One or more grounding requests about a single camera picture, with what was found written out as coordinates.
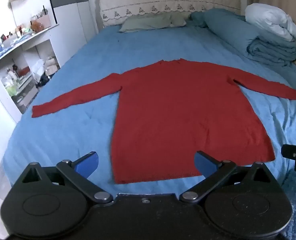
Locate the white pillow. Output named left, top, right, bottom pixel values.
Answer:
left=245, top=3, right=296, bottom=42

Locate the red long-sleeved sweater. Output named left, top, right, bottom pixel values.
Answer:
left=32, top=58, right=296, bottom=184

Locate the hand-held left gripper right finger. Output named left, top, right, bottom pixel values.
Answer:
left=179, top=150, right=281, bottom=204

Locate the white shelf unit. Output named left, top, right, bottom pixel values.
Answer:
left=0, top=24, right=62, bottom=122

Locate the white plastic bag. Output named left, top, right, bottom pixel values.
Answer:
left=34, top=57, right=59, bottom=81

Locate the bed with blue sheet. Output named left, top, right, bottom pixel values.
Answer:
left=2, top=24, right=296, bottom=198

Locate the white wardrobe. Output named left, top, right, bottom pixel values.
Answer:
left=46, top=0, right=99, bottom=68

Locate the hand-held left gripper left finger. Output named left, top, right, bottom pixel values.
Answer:
left=13, top=151, right=113, bottom=204

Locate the folded blue duvet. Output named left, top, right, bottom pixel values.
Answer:
left=189, top=8, right=296, bottom=67

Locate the group of small bottles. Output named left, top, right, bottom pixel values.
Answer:
left=0, top=6, right=52, bottom=60

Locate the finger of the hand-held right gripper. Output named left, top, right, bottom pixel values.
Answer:
left=281, top=144, right=296, bottom=173

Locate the grey-green pillow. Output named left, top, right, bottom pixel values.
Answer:
left=170, top=12, right=187, bottom=28
left=118, top=13, right=173, bottom=33

